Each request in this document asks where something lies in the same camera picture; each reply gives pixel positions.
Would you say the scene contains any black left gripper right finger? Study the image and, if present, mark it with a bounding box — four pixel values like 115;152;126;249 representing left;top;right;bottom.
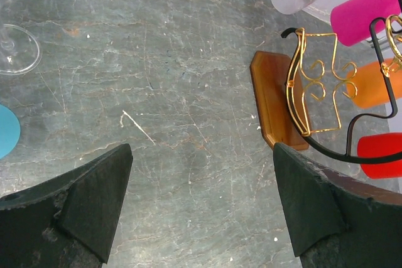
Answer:
273;143;401;267

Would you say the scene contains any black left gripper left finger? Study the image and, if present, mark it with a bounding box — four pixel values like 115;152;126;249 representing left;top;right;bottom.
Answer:
1;144;133;267

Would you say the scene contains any blue plastic wine glass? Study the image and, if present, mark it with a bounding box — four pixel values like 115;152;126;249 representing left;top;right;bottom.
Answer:
0;105;21;158

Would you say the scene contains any clear wine glass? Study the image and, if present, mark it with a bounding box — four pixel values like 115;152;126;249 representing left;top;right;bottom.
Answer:
1;18;42;75

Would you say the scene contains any red plastic wine glass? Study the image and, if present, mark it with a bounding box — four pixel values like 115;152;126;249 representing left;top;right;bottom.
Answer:
357;132;401;179

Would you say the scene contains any orange plastic wine glass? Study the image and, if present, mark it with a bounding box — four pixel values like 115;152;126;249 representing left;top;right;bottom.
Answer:
350;58;401;109

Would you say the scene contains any pink plastic wine glass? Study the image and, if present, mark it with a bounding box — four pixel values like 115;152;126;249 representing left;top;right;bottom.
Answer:
330;0;401;46

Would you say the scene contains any gold wire wine glass rack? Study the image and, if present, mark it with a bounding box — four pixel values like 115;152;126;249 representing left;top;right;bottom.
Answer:
250;0;401;164

